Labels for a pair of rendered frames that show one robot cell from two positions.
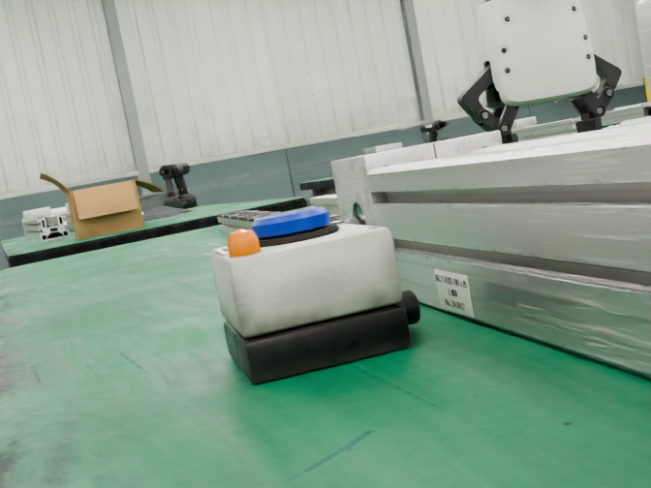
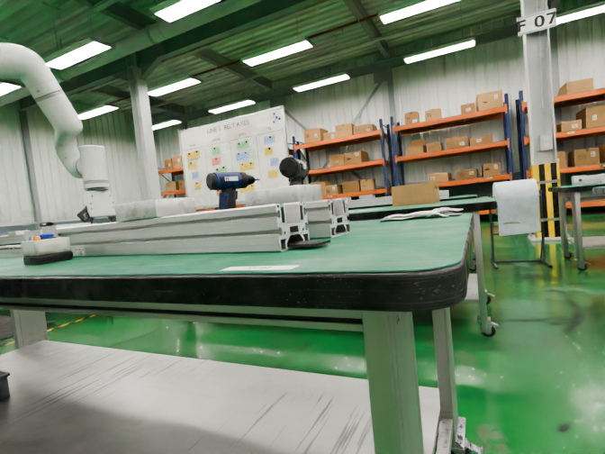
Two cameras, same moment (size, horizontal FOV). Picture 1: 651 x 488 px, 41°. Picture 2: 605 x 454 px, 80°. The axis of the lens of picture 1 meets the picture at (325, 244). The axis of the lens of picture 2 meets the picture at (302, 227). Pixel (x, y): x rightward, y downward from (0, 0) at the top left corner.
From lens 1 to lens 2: 0.71 m
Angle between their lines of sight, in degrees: 44
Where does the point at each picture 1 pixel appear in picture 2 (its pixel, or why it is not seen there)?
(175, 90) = not seen: outside the picture
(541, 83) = (100, 213)
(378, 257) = (66, 241)
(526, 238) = (97, 238)
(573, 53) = (110, 205)
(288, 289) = (47, 247)
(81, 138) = not seen: outside the picture
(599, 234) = (109, 236)
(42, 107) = not seen: outside the picture
